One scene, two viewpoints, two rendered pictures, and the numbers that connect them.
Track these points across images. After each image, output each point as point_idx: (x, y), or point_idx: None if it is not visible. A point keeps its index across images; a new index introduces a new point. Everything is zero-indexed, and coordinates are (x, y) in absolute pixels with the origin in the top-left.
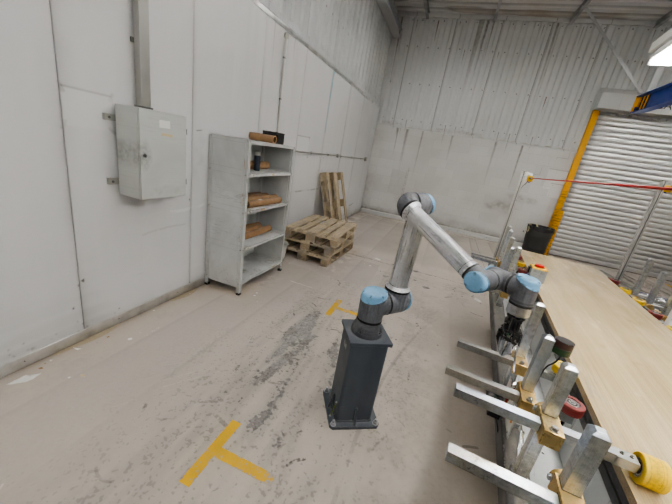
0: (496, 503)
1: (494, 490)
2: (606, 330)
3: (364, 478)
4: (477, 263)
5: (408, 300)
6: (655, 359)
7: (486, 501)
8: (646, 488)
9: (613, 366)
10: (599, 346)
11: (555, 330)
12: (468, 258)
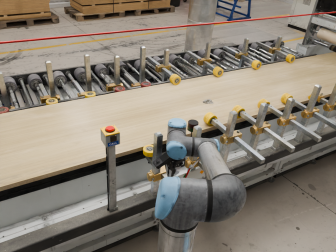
0: (136, 246)
1: (128, 251)
2: (29, 145)
3: None
4: (207, 141)
5: None
6: (59, 125)
7: (141, 250)
8: None
9: None
10: (80, 143)
11: (81, 165)
12: (212, 145)
